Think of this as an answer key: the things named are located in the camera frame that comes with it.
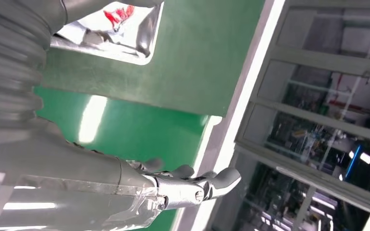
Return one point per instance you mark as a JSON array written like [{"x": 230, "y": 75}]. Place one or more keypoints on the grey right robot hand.
[{"x": 60, "y": 178}]

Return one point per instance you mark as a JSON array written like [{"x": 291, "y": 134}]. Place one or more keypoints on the green conveyor belt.
[{"x": 130, "y": 134}]

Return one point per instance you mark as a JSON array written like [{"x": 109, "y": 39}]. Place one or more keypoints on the silver conveyor side rail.
[{"x": 236, "y": 111}]

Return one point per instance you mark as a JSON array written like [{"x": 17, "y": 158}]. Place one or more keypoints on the grey framed glass partition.
[{"x": 316, "y": 121}]

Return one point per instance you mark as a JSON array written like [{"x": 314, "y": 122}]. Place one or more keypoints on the ribbed grey right arm sleeve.
[{"x": 9, "y": 63}]

